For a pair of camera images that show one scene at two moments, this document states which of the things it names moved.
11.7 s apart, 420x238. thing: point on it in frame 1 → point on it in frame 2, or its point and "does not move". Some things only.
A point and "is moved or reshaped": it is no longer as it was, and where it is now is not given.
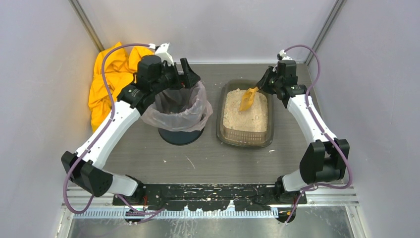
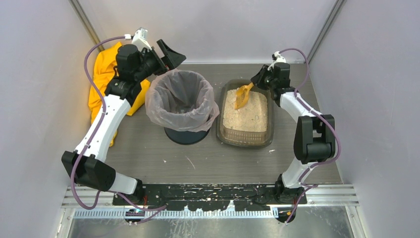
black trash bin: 179,138 is moved or reshaped
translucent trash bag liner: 181,110 is moved or reshaped
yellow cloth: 121,63 does not move
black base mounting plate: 199,197 does not move
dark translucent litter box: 253,127 does not move
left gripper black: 179,76 → 159,55
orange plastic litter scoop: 248,99 → 242,95
